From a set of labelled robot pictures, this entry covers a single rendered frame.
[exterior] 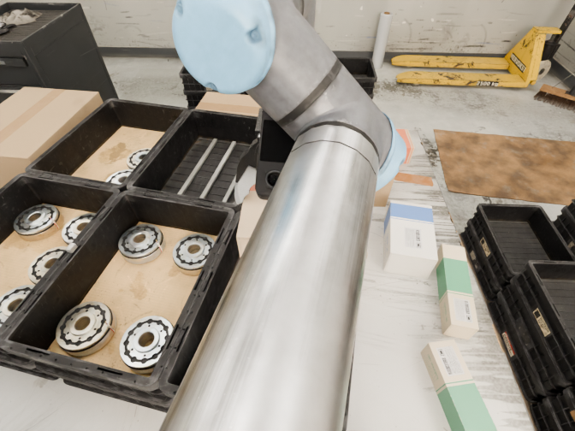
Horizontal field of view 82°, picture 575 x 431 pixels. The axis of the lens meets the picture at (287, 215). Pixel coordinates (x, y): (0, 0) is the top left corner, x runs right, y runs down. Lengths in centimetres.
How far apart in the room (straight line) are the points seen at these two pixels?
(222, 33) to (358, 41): 366
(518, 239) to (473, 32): 271
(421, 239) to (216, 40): 80
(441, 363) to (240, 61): 73
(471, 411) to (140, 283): 74
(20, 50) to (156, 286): 160
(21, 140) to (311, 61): 113
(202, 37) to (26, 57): 194
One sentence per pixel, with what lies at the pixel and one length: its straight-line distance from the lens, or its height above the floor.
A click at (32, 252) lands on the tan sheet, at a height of 83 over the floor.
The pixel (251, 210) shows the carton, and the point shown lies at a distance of 50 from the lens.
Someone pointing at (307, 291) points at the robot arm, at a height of 136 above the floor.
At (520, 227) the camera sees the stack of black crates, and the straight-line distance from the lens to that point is 196.
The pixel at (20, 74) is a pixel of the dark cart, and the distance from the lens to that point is 229.
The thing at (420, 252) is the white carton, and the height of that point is 79.
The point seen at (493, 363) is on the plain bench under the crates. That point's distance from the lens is 96.
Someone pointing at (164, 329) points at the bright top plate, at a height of 86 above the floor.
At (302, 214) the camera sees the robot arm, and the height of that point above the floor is 136.
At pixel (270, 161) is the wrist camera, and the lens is 40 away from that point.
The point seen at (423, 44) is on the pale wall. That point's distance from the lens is 406.
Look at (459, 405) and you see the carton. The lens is 82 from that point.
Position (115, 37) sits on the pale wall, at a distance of 433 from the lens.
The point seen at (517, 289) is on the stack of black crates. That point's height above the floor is 37.
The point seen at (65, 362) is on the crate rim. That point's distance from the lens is 70.
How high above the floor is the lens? 149
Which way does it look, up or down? 48 degrees down
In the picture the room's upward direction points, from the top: straight up
